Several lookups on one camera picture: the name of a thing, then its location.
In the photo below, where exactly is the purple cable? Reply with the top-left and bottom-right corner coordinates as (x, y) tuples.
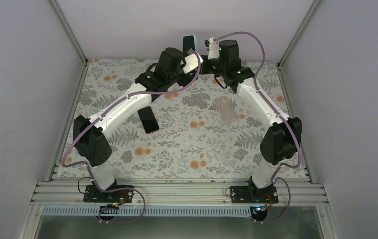
(60, 49), (203, 195)
(212, 31), (304, 185)

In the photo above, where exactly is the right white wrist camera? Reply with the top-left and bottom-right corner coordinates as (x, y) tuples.
(205, 37), (220, 60)

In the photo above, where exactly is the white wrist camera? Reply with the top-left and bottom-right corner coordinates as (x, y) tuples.
(205, 37), (220, 60)
(182, 52), (203, 74)

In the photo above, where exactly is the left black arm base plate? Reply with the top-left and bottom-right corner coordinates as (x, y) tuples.
(83, 185), (134, 204)

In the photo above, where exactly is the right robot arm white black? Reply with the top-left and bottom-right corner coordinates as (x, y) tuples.
(201, 38), (302, 203)

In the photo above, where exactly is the aluminium rail base frame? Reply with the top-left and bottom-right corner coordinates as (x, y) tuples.
(18, 179), (340, 239)

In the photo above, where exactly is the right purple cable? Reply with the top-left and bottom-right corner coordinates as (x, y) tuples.
(212, 31), (304, 185)

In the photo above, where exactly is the floral patterned table mat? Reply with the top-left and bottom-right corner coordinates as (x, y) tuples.
(56, 58), (309, 180)

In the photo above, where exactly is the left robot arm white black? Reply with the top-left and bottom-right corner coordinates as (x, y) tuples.
(71, 47), (204, 202)

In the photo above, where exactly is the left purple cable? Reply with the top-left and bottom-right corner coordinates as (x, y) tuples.
(60, 49), (203, 195)

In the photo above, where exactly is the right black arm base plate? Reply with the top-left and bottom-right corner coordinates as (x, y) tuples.
(225, 185), (279, 204)

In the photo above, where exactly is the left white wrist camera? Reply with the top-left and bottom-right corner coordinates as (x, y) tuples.
(182, 52), (203, 74)

